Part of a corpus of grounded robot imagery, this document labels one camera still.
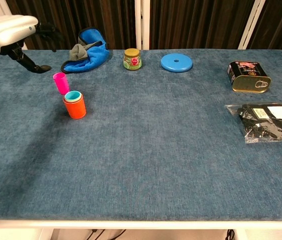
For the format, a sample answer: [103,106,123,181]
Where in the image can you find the yellow plastic cup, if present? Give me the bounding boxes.
[63,91,83,104]

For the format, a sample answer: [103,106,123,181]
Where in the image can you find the blue and grey cloth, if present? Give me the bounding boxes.
[60,27,111,75]

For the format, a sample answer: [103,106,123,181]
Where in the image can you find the glass jar with gold lid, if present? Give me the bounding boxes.
[123,48,143,71]

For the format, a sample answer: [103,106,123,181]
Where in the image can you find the clear bag with black contents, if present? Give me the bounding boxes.
[224,101,282,145]

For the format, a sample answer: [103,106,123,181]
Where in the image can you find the orange plastic cup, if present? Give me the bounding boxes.
[62,94,87,120]

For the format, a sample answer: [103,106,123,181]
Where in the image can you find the black cable bundle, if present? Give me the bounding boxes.
[85,229,127,240]

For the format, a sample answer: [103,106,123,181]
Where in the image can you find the white frame post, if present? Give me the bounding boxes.
[237,0,267,50]
[0,0,28,50]
[134,0,151,50]

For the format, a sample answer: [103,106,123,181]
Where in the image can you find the black and gold tin can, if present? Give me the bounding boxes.
[227,61,272,94]

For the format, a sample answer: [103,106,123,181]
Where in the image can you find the pink plastic cup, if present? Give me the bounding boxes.
[52,72,70,96]

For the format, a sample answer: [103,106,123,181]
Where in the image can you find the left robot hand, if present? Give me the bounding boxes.
[0,14,64,75]

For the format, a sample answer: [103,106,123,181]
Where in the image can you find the black pleated curtain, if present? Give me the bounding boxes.
[247,0,282,52]
[5,0,136,50]
[149,0,257,50]

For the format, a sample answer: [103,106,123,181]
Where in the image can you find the blue plastic disc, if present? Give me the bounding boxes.
[160,53,194,74]

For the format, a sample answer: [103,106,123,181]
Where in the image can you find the blue table cover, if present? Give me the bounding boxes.
[0,49,282,222]

